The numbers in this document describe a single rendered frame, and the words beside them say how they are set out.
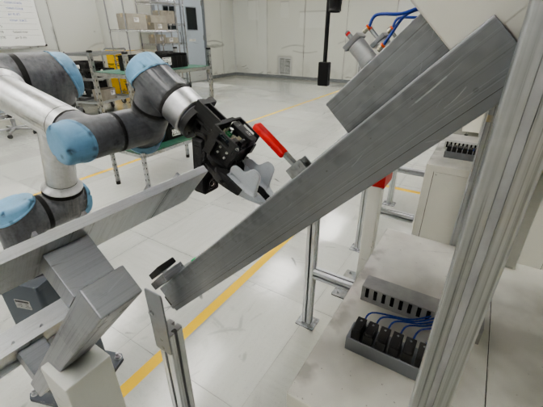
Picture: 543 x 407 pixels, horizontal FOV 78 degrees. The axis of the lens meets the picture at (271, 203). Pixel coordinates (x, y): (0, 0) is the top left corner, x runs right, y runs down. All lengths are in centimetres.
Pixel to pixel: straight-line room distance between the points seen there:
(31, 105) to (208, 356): 116
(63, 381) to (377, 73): 51
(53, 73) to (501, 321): 122
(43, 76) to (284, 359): 128
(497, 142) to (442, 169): 159
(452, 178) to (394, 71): 154
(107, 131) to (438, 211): 169
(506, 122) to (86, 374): 52
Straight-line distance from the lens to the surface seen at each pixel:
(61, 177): 118
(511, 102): 31
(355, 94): 42
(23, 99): 81
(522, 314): 103
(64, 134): 65
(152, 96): 66
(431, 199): 197
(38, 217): 121
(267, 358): 155
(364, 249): 171
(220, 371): 152
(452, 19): 37
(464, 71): 35
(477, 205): 34
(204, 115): 61
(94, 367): 52
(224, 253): 57
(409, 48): 40
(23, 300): 133
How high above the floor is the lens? 122
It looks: 27 degrees down
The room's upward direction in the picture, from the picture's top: straight up
